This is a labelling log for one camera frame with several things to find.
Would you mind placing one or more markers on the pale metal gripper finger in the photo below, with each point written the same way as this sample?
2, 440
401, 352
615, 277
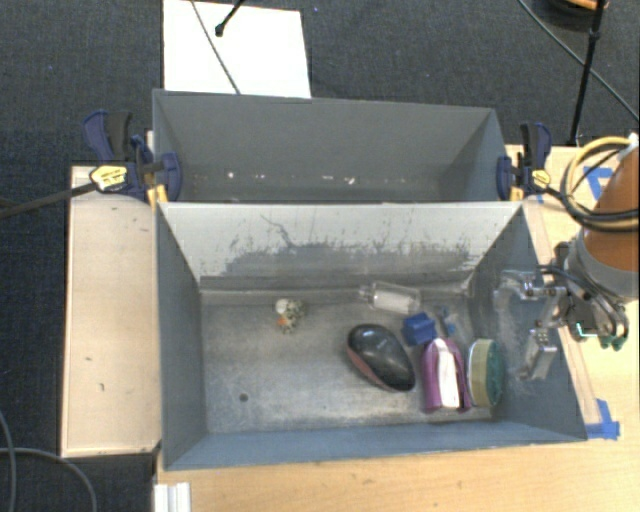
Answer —
532, 290
541, 350

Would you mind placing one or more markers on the purple spray bottle blue head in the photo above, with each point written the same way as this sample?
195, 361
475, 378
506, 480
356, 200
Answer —
442, 375

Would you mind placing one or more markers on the clear glass bottle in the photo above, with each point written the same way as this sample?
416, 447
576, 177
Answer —
390, 297

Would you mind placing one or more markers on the black and red computer mouse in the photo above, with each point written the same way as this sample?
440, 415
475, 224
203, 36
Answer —
380, 357

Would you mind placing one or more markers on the small spotted toy animal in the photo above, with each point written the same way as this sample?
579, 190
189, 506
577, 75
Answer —
290, 314

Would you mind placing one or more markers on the grey metal bin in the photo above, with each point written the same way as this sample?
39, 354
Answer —
280, 380

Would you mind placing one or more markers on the pale wood board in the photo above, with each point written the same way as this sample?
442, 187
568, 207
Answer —
110, 325

